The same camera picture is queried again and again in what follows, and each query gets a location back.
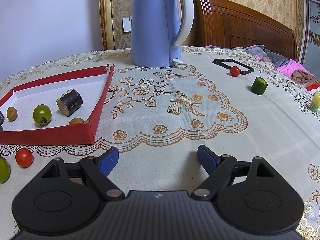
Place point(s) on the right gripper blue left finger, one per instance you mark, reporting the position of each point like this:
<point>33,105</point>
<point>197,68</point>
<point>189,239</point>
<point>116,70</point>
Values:
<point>100,166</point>

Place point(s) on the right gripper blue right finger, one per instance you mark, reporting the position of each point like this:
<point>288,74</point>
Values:
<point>211,161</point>

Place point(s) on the small brown longan fruit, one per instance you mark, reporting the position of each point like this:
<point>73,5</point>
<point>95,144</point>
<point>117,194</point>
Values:
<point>76,121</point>

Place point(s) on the dark sugarcane piece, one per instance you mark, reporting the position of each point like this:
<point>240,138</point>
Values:
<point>69,102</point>
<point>1,118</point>

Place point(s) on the green tomato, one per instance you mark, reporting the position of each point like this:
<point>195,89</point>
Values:
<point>42,115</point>
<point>4,170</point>

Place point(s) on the red cherry tomato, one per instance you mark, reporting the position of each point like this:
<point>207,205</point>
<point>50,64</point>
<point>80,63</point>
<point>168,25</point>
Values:
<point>24,157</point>
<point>235,71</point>

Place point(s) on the brown kiwi fruit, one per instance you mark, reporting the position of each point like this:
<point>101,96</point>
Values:
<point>11,114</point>

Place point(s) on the cream embroidered tablecloth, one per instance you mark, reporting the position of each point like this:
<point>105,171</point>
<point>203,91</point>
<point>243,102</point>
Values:
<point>157,118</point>

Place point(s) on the red shallow cardboard tray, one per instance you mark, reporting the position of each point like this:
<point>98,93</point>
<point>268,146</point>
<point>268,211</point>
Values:
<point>92,84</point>

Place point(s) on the green cucumber piece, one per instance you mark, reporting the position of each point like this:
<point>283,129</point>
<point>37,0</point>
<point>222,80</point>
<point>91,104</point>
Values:
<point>259,86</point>

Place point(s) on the yellow green corn piece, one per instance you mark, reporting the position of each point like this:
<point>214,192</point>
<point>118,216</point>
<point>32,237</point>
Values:
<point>315,102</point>

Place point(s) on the pink and grey bedding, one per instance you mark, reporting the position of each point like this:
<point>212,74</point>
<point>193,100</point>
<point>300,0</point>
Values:
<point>289,67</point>

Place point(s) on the wooden headboard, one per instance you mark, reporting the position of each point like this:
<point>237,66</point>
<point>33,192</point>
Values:
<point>227,24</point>

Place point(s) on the blue electric kettle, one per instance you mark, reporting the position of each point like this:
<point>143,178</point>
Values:
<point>158,29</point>

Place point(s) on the red cherry tomato by frame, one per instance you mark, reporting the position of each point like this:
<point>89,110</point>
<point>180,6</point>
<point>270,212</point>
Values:
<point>235,71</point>

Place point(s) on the white wall switch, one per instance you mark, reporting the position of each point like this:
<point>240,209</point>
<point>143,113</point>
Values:
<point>126,22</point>

